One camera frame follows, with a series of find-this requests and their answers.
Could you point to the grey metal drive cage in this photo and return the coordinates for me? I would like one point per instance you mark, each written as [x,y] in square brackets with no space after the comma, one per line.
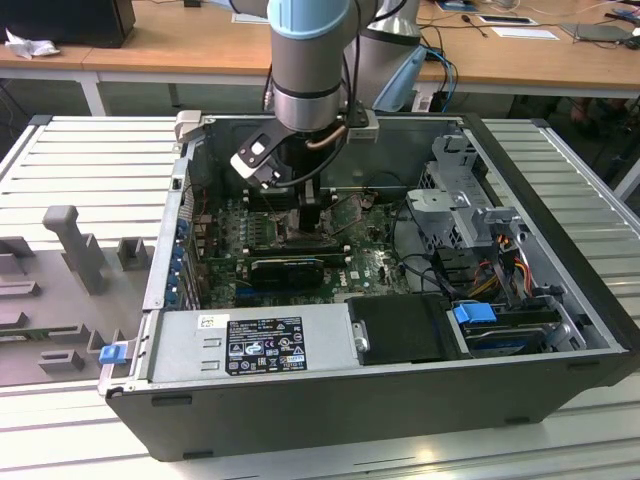
[450,200]

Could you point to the black graphics card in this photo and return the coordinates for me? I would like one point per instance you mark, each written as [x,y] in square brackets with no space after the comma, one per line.
[285,274]

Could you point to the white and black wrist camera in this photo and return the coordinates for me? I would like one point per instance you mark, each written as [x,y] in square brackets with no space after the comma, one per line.
[252,155]

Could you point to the green motherboard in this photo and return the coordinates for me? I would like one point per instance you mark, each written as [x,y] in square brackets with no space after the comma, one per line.
[370,260]

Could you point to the black plastic shroud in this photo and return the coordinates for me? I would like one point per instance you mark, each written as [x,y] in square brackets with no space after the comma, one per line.
[400,330]

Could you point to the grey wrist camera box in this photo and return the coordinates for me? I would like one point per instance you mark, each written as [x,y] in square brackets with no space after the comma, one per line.
[362,134]

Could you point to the blue expansion slot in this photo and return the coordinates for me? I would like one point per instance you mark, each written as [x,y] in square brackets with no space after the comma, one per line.
[245,291]

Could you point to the grey folder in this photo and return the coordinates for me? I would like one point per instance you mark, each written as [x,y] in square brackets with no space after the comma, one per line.
[595,34]

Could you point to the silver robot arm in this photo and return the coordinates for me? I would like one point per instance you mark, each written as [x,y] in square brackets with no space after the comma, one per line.
[305,75]

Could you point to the grey parts rack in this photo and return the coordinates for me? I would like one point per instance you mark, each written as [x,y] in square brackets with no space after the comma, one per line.
[50,300]

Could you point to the white paper sheet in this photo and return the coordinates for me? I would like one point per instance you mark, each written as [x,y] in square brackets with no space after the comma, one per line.
[525,32]

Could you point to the grey power supply unit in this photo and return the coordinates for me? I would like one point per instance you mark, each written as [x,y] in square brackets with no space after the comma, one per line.
[175,350]

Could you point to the black and grey PC case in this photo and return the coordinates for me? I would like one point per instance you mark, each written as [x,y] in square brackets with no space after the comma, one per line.
[300,415]

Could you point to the hard disk in blue carrier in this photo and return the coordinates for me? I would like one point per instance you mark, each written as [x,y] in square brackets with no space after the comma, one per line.
[472,317]

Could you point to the black computer box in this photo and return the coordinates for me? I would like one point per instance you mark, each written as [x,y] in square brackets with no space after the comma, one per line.
[65,20]

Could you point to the white power strip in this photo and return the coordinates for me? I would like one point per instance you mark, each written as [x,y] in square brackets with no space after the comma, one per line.
[422,102]

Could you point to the green RAM stick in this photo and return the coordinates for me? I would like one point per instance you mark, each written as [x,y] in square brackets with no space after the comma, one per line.
[15,336]

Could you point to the CPU socket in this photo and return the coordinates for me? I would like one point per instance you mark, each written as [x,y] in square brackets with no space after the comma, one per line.
[287,227]

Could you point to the wooden desk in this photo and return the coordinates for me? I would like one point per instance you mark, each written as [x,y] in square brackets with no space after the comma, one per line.
[150,50]
[525,60]

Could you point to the crumpled white paper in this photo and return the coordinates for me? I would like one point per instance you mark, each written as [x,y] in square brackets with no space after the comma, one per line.
[30,47]

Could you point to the metal CPU locking lever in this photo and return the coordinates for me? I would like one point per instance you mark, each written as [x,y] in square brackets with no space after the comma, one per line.
[270,209]

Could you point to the grey case latch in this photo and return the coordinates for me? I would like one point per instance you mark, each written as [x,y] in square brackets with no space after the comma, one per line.
[189,125]

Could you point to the blue case latch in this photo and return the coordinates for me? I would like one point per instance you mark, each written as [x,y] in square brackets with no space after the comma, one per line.
[112,355]

